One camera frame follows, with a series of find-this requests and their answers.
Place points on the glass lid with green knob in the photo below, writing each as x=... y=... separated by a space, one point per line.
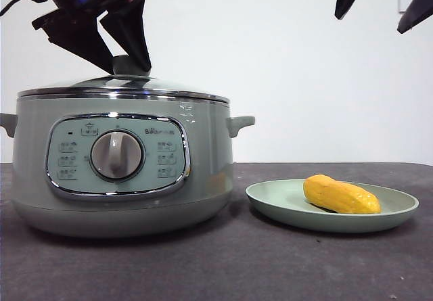
x=135 y=88

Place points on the pale green electric steamer pot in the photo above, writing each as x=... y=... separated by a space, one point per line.
x=206 y=165

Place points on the yellow corn cob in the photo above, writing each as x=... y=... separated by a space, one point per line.
x=338 y=194

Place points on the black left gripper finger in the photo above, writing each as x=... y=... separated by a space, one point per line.
x=132 y=34
x=78 y=40

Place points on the pale green round plate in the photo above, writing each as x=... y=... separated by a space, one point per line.
x=280 y=199

